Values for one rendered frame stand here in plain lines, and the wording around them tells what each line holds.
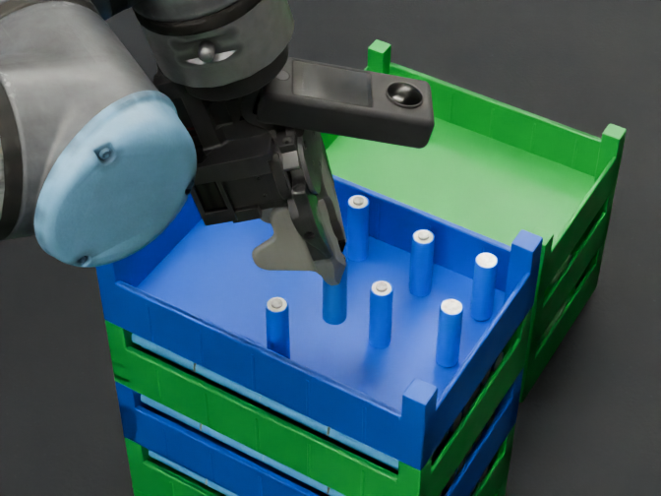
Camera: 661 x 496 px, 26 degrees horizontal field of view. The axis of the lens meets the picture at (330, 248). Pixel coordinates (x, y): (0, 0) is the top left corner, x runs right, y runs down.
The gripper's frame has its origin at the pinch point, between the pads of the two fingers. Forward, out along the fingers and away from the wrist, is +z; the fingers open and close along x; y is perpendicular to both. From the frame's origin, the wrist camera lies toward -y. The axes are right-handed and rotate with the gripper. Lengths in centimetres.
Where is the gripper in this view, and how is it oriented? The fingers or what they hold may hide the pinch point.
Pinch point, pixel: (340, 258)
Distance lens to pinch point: 103.7
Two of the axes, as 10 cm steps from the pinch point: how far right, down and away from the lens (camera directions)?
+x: -0.2, 7.1, -7.0
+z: 2.6, 6.8, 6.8
